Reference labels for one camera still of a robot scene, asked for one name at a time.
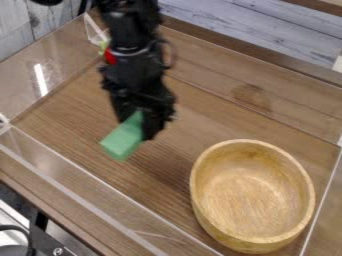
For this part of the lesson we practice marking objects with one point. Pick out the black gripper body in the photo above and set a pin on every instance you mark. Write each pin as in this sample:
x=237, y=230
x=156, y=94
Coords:
x=137, y=75

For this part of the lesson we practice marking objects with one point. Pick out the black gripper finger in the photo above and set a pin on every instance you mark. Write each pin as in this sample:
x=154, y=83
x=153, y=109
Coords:
x=123, y=105
x=157, y=114

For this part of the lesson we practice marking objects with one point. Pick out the green rectangular block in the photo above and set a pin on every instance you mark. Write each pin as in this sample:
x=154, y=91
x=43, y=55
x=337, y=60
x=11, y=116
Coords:
x=122, y=142

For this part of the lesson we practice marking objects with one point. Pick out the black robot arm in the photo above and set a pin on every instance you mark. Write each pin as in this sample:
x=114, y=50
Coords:
x=133, y=21

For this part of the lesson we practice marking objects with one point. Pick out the brown wooden bowl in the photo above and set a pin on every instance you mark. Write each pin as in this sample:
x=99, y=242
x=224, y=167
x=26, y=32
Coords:
x=253, y=195

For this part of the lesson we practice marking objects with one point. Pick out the red ball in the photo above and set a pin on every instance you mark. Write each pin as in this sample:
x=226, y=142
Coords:
x=110, y=57

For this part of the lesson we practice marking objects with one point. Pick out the small light green object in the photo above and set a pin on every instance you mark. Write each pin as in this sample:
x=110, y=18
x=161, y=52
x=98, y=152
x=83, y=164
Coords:
x=103, y=46

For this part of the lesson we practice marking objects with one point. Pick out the clear acrylic tray walls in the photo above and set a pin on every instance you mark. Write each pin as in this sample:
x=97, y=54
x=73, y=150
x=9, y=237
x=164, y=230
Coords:
x=129, y=208

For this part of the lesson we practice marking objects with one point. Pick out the black metal bracket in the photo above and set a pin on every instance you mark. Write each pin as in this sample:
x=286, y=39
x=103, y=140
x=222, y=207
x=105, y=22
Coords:
x=46, y=245

